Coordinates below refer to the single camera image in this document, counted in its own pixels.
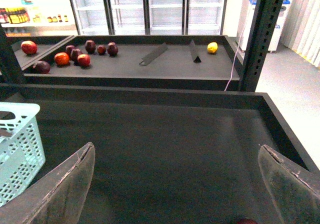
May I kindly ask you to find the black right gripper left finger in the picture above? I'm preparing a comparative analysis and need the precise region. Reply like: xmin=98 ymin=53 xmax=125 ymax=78
xmin=0 ymin=142 xmax=96 ymax=224

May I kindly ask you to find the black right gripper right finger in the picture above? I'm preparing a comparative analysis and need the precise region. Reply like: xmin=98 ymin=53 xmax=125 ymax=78
xmin=258 ymin=145 xmax=320 ymax=224

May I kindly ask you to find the light blue plastic basket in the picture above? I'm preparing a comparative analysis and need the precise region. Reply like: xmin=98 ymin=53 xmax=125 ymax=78
xmin=0 ymin=102 xmax=46 ymax=206

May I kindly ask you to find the dark red apple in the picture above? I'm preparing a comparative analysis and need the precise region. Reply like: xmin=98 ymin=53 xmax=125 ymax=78
xmin=107 ymin=42 xmax=119 ymax=57

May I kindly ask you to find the dark purple fruit front left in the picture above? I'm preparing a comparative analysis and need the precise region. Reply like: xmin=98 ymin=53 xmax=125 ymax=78
xmin=32 ymin=60 xmax=51 ymax=74

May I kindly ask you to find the dark purple fruit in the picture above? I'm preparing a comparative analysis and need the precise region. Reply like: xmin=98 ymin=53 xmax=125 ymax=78
xmin=65 ymin=45 xmax=75 ymax=57
xmin=32 ymin=60 xmax=51 ymax=74

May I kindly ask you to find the orange red fruit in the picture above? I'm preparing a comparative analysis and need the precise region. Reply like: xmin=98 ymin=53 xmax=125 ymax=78
xmin=54 ymin=52 xmax=70 ymax=66

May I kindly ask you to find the dark red fruit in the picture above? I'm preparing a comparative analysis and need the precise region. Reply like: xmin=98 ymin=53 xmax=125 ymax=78
xmin=70 ymin=48 xmax=83 ymax=66

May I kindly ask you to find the small red fruit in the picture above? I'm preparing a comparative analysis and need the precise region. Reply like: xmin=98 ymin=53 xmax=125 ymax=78
xmin=97 ymin=44 xmax=107 ymax=56

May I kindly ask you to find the dark red plum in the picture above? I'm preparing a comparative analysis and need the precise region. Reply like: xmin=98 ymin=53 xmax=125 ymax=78
xmin=84 ymin=40 xmax=96 ymax=55

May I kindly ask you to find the black triangular divider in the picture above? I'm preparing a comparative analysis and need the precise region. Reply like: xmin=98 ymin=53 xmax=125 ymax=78
xmin=189 ymin=39 xmax=202 ymax=64

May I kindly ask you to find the yellow lemon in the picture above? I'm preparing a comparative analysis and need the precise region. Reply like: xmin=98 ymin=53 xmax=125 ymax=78
xmin=207 ymin=42 xmax=219 ymax=55

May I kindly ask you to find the black metal divider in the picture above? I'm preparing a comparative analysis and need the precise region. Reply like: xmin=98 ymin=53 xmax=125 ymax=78
xmin=139 ymin=42 xmax=168 ymax=66

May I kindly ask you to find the grocery shelf with bottles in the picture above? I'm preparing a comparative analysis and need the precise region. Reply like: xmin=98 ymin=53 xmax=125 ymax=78
xmin=0 ymin=0 xmax=78 ymax=37

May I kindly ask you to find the glass door refrigerator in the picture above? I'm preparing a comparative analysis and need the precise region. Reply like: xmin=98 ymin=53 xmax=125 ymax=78
xmin=70 ymin=0 xmax=227 ymax=36

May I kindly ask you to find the white chest freezer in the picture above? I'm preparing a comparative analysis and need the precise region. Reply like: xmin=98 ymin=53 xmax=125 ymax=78
xmin=236 ymin=0 xmax=291 ymax=54

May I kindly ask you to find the black shelf upright post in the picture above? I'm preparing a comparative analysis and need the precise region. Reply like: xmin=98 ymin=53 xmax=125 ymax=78
xmin=238 ymin=0 xmax=284 ymax=92

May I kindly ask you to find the pink cable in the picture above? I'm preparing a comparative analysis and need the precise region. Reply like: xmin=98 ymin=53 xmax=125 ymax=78
xmin=224 ymin=0 xmax=258 ymax=92

